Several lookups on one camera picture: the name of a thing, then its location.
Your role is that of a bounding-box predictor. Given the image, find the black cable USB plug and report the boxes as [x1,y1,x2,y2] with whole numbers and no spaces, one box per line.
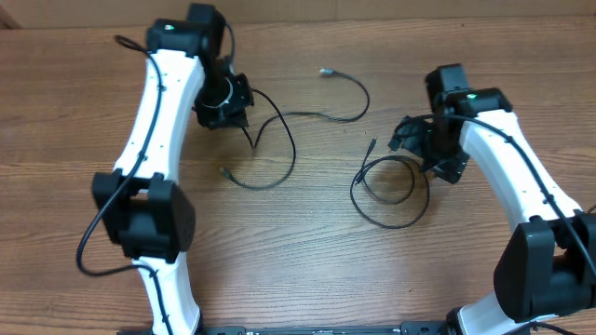
[349,138,431,230]

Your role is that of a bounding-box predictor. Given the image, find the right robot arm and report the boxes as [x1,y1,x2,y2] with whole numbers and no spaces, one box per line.
[389,64,595,334]

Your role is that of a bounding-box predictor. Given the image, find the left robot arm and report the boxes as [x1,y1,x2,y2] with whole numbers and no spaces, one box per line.
[91,3,253,334]

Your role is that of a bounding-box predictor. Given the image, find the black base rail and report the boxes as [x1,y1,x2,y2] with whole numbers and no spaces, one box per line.
[115,320,467,335]

